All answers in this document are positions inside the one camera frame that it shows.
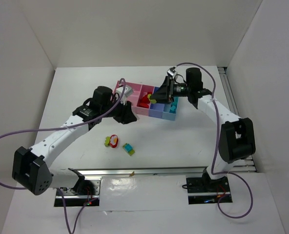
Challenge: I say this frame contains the red lego brick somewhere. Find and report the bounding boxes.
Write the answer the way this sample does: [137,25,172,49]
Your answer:
[137,92,152,109]

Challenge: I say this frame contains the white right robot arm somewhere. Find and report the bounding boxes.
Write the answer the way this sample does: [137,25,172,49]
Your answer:
[148,66,256,184]

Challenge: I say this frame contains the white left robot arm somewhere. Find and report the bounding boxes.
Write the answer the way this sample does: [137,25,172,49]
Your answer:
[12,85,137,195]

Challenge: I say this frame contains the teal legos in container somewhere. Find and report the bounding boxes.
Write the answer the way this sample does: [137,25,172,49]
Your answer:
[169,97,178,114]

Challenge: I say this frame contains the blue purple container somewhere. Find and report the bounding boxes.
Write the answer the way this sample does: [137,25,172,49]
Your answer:
[148,87,165,119]

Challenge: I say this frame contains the pink small container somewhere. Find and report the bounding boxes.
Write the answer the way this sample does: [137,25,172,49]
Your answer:
[136,85,154,116]

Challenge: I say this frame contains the pink large container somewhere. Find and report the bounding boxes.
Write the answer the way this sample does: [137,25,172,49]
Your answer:
[125,82,142,114]

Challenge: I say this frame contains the red white flower lego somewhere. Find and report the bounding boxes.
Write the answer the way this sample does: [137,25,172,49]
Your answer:
[109,135,119,148]

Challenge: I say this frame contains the green lego beside flower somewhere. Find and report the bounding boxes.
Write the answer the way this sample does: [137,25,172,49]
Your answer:
[104,136,110,147]

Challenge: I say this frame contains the blue green stacked lego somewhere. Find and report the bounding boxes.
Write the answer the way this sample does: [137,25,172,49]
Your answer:
[122,143,135,156]

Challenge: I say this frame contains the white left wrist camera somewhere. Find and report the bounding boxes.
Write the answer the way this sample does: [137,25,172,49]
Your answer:
[115,85,133,104]

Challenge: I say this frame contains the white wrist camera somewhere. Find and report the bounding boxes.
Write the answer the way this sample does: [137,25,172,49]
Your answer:
[167,67,177,77]
[115,85,133,104]

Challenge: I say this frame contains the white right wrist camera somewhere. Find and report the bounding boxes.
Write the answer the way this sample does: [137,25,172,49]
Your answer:
[167,67,177,77]

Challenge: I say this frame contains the aluminium rail front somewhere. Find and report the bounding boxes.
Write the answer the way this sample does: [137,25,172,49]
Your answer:
[77,167,205,176]

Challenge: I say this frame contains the aluminium rail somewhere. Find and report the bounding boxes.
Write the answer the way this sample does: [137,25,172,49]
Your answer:
[77,167,205,176]
[213,68,256,173]

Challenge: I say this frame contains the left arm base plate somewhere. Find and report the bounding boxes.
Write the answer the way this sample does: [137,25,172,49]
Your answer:
[60,176,101,207]

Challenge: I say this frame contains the aluminium rail right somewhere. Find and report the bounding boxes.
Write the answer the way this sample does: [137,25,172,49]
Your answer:
[213,68,256,173]

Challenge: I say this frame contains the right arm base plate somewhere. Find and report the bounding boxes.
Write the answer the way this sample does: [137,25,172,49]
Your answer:
[182,176,232,205]

